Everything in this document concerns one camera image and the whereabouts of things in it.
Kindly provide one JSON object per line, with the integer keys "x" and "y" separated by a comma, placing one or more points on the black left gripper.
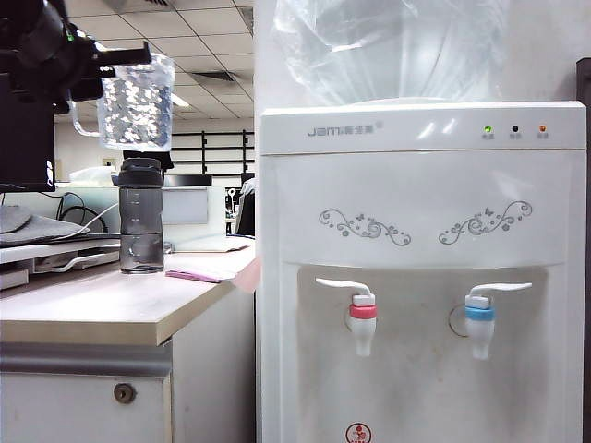
{"x": 46, "y": 46}

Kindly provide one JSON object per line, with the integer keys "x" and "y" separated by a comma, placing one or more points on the clear plastic mug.
{"x": 134, "y": 106}

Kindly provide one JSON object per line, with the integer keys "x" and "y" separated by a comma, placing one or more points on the grey transparent water bottle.
{"x": 138, "y": 221}

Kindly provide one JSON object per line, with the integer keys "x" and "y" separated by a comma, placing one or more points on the frosted glass desk partition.
{"x": 194, "y": 235}

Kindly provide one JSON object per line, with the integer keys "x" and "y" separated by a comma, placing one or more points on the plastic-wrapped water jug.
{"x": 392, "y": 55}

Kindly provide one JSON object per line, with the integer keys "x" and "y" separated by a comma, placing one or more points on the white water dispenser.
{"x": 415, "y": 194}

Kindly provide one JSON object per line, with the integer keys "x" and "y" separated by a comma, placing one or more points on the ceiling air vent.
{"x": 212, "y": 77}
{"x": 143, "y": 3}

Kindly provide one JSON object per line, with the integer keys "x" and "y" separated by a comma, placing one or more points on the fluorescent ceiling light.
{"x": 181, "y": 99}

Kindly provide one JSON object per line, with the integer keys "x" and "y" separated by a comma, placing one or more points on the black chair headrest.
{"x": 167, "y": 159}

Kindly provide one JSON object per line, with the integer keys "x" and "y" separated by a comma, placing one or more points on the black computer monitor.
{"x": 23, "y": 147}

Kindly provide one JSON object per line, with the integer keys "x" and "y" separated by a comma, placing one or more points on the black laptop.
{"x": 69, "y": 238}

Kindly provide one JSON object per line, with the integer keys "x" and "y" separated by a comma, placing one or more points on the grey felt sleeve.
{"x": 37, "y": 228}

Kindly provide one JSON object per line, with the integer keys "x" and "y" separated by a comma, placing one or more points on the silver metal partition clamp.
{"x": 169, "y": 248}

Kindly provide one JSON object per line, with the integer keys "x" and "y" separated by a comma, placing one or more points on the black office chair back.
{"x": 247, "y": 217}

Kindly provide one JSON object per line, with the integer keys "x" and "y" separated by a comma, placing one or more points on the white monitor riser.
{"x": 18, "y": 255}

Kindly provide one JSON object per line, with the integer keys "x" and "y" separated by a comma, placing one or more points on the pink paper packet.
{"x": 194, "y": 275}

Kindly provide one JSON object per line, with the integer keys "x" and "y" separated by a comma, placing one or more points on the white drawer cabinet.
{"x": 69, "y": 410}

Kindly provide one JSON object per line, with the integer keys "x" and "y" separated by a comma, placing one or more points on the white wall socket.
{"x": 109, "y": 162}

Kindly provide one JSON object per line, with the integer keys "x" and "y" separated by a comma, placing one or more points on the black wall rack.
{"x": 203, "y": 152}

